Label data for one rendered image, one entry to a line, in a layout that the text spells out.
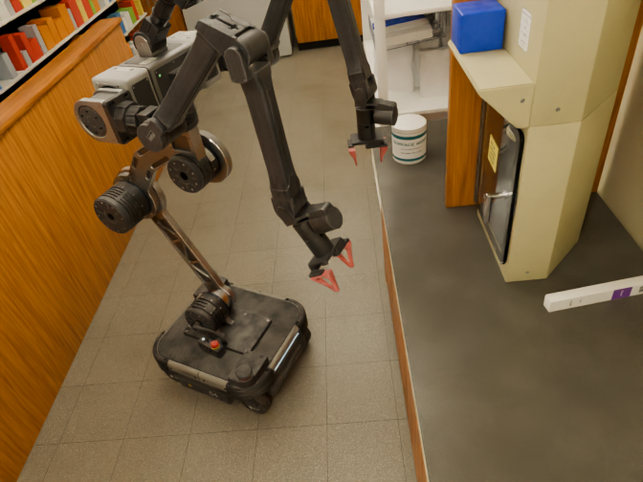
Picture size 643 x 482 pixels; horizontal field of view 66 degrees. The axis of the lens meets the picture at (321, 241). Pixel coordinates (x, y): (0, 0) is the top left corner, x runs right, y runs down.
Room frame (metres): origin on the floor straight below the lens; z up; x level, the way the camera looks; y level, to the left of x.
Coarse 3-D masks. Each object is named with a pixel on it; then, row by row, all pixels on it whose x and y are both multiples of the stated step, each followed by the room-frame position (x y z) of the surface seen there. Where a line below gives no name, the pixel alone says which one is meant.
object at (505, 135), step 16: (496, 112) 1.13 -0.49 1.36; (496, 128) 1.11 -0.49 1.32; (512, 128) 1.00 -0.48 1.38; (512, 144) 0.98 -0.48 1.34; (480, 160) 1.22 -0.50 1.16; (512, 160) 0.97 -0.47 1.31; (480, 176) 1.21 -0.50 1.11; (496, 176) 1.07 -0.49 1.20; (512, 176) 0.96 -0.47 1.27; (480, 192) 1.19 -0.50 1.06; (496, 192) 1.06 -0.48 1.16; (512, 192) 0.94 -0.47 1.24; (480, 208) 1.18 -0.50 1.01; (496, 208) 1.04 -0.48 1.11; (512, 208) 0.94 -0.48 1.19; (496, 224) 1.03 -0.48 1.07; (496, 240) 1.01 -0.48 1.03
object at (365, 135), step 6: (360, 126) 1.41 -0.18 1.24; (366, 126) 1.41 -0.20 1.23; (372, 126) 1.40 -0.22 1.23; (360, 132) 1.41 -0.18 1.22; (366, 132) 1.40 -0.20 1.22; (372, 132) 1.40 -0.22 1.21; (378, 132) 1.44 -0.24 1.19; (354, 138) 1.43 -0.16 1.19; (360, 138) 1.41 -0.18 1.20; (366, 138) 1.40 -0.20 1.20; (372, 138) 1.40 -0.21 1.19; (378, 138) 1.40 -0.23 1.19; (354, 144) 1.40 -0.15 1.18; (360, 144) 1.40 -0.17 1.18
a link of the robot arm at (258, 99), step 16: (240, 48) 0.99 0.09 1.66; (240, 64) 0.97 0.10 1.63; (256, 64) 1.04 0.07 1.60; (240, 80) 0.98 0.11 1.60; (256, 80) 0.99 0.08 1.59; (256, 96) 1.00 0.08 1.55; (272, 96) 1.01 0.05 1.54; (256, 112) 1.00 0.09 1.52; (272, 112) 1.00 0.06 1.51; (256, 128) 1.01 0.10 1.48; (272, 128) 0.99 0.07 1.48; (272, 144) 0.99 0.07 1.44; (272, 160) 1.00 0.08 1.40; (288, 160) 1.00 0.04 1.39; (272, 176) 1.00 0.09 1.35; (288, 176) 0.99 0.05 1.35; (272, 192) 1.00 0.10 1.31; (288, 192) 0.98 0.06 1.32; (304, 192) 1.03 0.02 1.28; (288, 208) 0.98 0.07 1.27
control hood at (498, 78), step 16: (464, 64) 1.09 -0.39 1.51; (480, 64) 1.07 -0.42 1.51; (496, 64) 1.06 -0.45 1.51; (512, 64) 1.04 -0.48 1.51; (480, 80) 0.99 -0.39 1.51; (496, 80) 0.97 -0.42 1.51; (512, 80) 0.96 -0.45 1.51; (528, 80) 0.95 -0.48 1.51; (480, 96) 0.95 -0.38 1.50; (496, 96) 0.94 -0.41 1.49; (512, 96) 0.94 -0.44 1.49; (528, 96) 0.93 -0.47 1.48; (512, 112) 0.94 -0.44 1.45; (528, 112) 0.93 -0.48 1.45
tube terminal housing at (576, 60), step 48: (528, 0) 1.03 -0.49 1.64; (576, 0) 0.93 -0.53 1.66; (624, 0) 0.98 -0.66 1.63; (528, 48) 1.00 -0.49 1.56; (576, 48) 0.93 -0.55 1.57; (624, 48) 1.03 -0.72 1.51; (576, 96) 0.92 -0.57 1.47; (528, 144) 0.93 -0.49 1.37; (576, 144) 0.92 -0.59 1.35; (528, 192) 0.93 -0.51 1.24; (576, 192) 0.97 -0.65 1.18; (528, 240) 0.93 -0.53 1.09; (576, 240) 1.04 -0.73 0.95
